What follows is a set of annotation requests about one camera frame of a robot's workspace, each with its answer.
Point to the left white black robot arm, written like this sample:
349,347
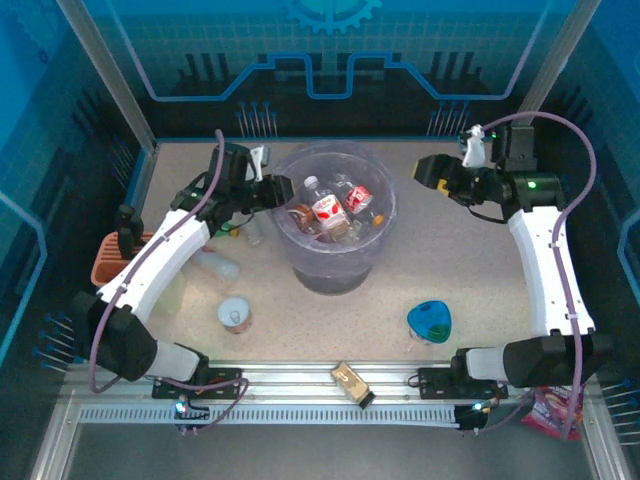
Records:
150,265

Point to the orange slotted holder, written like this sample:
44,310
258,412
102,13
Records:
107,267

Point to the aluminium frame post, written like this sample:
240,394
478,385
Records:
547,75
107,75

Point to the clear bottle red white label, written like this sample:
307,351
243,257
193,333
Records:
329,209

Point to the gold box with black cap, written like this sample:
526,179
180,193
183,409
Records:
350,382

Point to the clear plastic bottle red cap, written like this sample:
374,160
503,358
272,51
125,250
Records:
222,267

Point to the black tool in holder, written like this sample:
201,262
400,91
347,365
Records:
129,235

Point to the purple candy bag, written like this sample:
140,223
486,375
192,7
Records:
547,417

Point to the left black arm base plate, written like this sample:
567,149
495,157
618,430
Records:
225,381

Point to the tin can with pull tab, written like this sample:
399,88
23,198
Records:
235,315

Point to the aluminium mounting rail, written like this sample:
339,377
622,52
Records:
290,387

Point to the translucent bin with purple liner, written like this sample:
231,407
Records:
332,265

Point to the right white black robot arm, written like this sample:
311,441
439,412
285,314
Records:
545,270

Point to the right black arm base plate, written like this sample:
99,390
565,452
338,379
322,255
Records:
435,382

